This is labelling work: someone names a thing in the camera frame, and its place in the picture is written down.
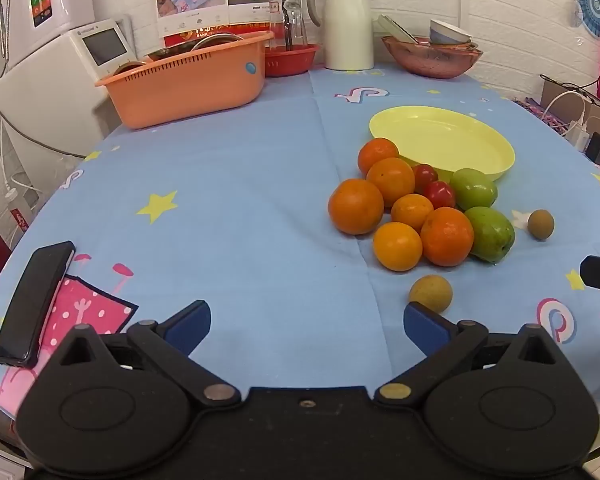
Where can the brown longan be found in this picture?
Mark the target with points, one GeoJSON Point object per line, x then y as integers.
{"type": "Point", "coordinates": [431, 294]}
{"type": "Point", "coordinates": [540, 225]}

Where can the white appliance with screen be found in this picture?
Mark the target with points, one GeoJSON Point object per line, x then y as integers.
{"type": "Point", "coordinates": [45, 100]}

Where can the black adapter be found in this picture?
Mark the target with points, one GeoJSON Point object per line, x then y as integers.
{"type": "Point", "coordinates": [597, 147]}

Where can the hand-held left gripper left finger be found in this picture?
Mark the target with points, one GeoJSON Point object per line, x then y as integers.
{"type": "Point", "coordinates": [190, 322]}

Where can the blue printed tablecloth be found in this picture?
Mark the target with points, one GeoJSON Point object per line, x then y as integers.
{"type": "Point", "coordinates": [230, 235]}

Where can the white charger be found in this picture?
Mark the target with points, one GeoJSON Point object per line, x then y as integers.
{"type": "Point", "coordinates": [576, 135]}

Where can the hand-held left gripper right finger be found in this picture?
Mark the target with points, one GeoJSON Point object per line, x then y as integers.
{"type": "Point", "coordinates": [422, 322]}

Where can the orange plastic basket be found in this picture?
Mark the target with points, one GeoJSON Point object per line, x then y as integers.
{"type": "Point", "coordinates": [190, 85]}

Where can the brown bowl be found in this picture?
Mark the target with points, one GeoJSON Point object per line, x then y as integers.
{"type": "Point", "coordinates": [128, 67]}

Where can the white tilted dish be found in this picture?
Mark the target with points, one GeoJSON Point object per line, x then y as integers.
{"type": "Point", "coordinates": [395, 27]}

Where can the yellow plastic plate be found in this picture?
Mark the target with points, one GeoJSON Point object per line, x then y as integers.
{"type": "Point", "coordinates": [445, 135]}

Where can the black smartphone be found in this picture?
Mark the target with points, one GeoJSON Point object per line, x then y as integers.
{"type": "Point", "coordinates": [30, 305]}

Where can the large orange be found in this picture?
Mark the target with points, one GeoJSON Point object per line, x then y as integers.
{"type": "Point", "coordinates": [356, 206]}

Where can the steel pot lid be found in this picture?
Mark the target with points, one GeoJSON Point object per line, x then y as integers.
{"type": "Point", "coordinates": [212, 40]}

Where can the green mango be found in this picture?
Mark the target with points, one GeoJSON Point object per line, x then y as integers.
{"type": "Point", "coordinates": [490, 234]}
{"type": "Point", "coordinates": [473, 189]}

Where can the glass pitcher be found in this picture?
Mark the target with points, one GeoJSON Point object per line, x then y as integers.
{"type": "Point", "coordinates": [290, 22]}

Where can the white thermos jug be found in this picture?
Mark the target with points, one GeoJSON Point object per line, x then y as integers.
{"type": "Point", "coordinates": [349, 25]}

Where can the patterned purple cloth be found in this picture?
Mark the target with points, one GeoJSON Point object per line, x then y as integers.
{"type": "Point", "coordinates": [542, 112]}

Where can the white plastic bottle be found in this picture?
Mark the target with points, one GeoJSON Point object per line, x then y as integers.
{"type": "Point", "coordinates": [16, 212]}

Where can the white and blue bowl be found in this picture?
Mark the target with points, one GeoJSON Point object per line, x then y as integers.
{"type": "Point", "coordinates": [450, 34]}

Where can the cardboard box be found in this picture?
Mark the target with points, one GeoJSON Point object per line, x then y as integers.
{"type": "Point", "coordinates": [555, 95]}

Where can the red plastic basket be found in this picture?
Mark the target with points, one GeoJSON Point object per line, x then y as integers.
{"type": "Point", "coordinates": [290, 62]}

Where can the steel pan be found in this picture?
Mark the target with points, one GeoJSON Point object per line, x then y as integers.
{"type": "Point", "coordinates": [170, 53]}

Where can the small yellowish orange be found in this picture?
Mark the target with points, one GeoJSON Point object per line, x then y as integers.
{"type": "Point", "coordinates": [412, 211]}

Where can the red tomato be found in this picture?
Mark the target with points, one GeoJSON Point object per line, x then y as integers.
{"type": "Point", "coordinates": [440, 194]}
{"type": "Point", "coordinates": [426, 174]}

